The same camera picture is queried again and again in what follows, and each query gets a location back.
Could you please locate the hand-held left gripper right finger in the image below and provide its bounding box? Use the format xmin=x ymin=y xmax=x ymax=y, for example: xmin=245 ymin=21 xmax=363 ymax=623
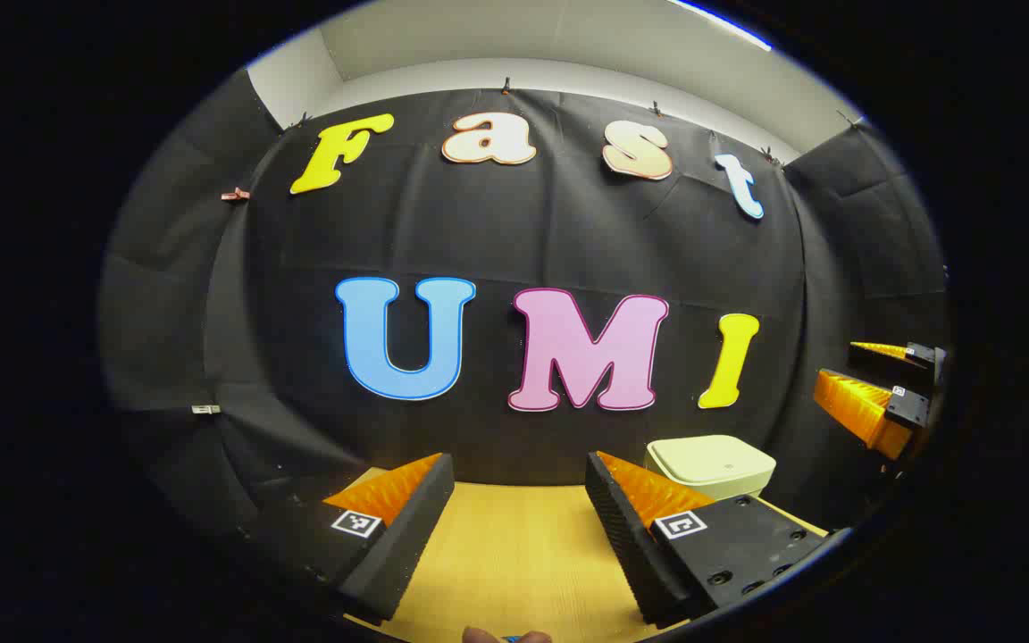
xmin=585 ymin=450 xmax=830 ymax=628

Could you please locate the wooden desktop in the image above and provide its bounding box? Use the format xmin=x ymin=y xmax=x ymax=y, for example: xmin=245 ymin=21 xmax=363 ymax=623
xmin=345 ymin=467 xmax=828 ymax=643

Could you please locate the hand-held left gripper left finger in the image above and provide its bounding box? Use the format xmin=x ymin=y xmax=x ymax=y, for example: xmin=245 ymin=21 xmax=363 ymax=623
xmin=242 ymin=452 xmax=456 ymax=624

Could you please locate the black backdrop cloth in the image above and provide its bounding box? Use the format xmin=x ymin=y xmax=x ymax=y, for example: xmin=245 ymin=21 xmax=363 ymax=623
xmin=99 ymin=70 xmax=953 ymax=546

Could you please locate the green desktop garbage bin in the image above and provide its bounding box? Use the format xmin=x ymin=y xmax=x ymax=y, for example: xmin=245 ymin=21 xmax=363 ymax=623
xmin=645 ymin=434 xmax=778 ymax=501

